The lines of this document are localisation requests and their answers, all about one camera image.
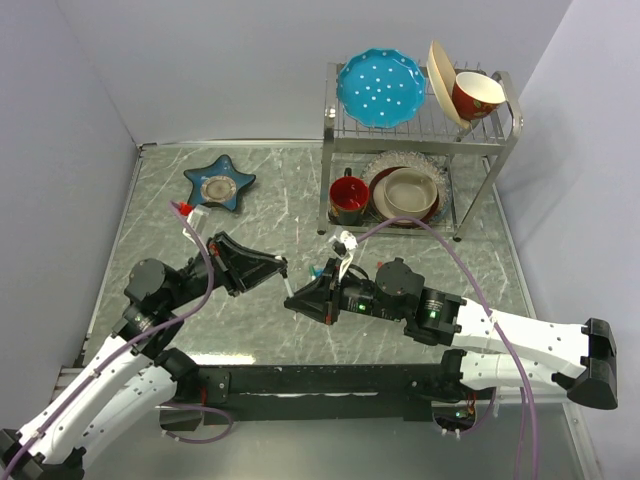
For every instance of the red and black mug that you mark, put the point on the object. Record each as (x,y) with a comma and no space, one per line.
(348,197)

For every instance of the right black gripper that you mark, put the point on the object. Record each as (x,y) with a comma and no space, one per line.
(313,299)

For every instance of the black base bar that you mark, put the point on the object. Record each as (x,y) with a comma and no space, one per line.
(326,392)

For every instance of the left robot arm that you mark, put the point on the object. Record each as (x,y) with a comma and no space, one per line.
(135,369)

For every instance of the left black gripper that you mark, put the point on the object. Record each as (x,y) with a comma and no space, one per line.
(235,262)

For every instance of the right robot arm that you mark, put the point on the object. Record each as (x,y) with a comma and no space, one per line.
(489,349)

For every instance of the white pen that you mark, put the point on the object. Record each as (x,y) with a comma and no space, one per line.
(289,289)

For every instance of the cream plate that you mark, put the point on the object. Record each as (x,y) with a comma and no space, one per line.
(442,77)

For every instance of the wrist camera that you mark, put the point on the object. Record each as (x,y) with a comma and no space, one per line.
(344,243)
(193,218)

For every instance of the red bowl white inside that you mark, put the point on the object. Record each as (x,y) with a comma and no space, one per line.
(475,95)

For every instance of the blue polka dot plate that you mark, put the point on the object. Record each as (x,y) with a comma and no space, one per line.
(381,88)

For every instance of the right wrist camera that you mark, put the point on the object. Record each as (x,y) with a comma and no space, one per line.
(344,243)

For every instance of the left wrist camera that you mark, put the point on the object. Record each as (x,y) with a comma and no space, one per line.
(193,218)

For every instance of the metal dish rack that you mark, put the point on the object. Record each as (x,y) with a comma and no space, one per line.
(429,133)

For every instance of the red rimmed plate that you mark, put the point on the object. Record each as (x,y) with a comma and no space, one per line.
(376,197)

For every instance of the blue star shaped dish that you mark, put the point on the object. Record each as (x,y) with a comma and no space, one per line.
(219,184)

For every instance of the beige bowl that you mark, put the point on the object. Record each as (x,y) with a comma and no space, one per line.
(408,192)

